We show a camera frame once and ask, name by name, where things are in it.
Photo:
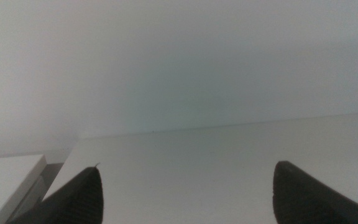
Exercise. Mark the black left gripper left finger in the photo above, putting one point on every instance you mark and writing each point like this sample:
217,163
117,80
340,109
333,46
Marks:
76,199

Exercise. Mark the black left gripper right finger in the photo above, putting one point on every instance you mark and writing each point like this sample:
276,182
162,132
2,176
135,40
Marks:
303,202

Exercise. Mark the white side table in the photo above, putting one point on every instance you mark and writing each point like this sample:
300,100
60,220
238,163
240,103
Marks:
2,183

